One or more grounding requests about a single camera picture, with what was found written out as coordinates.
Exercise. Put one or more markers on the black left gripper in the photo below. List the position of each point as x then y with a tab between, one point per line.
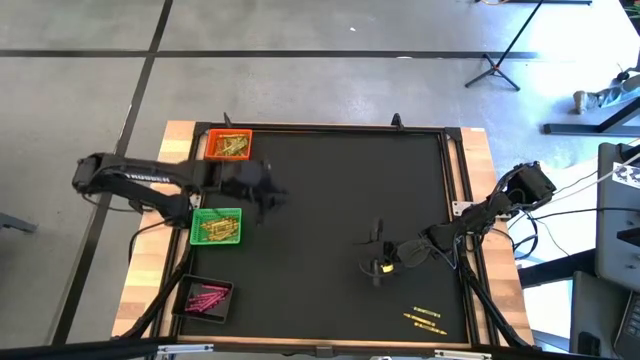
245	180

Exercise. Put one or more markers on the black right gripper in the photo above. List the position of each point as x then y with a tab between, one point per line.
410	252

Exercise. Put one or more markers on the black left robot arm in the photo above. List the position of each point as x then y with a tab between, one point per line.
147	177

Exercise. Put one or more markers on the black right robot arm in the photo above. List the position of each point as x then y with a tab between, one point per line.
490	210

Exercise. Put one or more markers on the yellow tape tag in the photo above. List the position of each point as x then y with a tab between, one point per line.
387	268

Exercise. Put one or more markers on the orange plastic basket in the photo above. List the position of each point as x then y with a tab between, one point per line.
229	158

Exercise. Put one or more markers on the green plastic basket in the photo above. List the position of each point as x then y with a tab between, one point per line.
196	240

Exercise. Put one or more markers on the black plastic tray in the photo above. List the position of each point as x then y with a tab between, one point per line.
222	317

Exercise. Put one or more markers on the black tripod stand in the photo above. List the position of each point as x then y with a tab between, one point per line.
494	66

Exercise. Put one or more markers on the grey cabinet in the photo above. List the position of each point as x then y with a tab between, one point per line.
595	310

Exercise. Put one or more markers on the black desk leg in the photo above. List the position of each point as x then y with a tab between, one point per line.
575	129

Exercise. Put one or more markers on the grey desk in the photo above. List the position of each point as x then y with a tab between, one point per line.
615	240

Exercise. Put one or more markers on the black rig beam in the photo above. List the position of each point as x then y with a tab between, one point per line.
75	350

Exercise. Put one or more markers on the grey floor object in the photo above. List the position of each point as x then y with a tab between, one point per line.
15	222

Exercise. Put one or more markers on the person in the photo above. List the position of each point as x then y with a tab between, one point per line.
585	100

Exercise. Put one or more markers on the white printed paper tag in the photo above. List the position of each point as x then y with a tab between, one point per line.
627	175

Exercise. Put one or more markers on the grey laptop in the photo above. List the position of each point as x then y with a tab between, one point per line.
632	325

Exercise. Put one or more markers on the black table edge frame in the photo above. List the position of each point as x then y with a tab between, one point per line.
325	126

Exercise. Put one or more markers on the black camera post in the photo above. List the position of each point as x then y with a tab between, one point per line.
227	121
397	122

